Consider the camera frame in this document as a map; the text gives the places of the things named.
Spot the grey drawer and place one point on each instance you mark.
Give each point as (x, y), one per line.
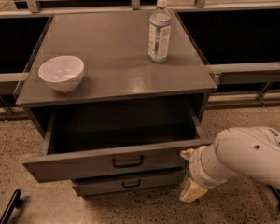
(119, 183)
(80, 143)

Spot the clear plastic water bottle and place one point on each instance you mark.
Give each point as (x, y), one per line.
(159, 32)

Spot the grey top drawer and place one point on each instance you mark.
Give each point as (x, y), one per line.
(80, 143)

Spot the black lower drawer handle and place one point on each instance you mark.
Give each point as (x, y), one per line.
(131, 184)

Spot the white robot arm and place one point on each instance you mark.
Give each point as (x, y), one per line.
(250, 151)

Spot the black top drawer handle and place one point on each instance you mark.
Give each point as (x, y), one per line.
(127, 161)

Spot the grey lower drawer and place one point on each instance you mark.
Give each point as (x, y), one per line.
(119, 183)

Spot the metal window railing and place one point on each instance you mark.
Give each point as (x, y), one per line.
(268, 72)

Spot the black left base leg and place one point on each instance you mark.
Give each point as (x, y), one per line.
(15, 202)

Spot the black drawer handle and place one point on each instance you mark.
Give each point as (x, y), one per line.
(127, 161)
(131, 184)

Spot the grey drawer cabinet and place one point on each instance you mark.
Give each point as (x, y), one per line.
(123, 95)

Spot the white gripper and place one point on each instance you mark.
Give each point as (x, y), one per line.
(197, 166)

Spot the white ceramic bowl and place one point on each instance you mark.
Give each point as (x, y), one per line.
(62, 73)

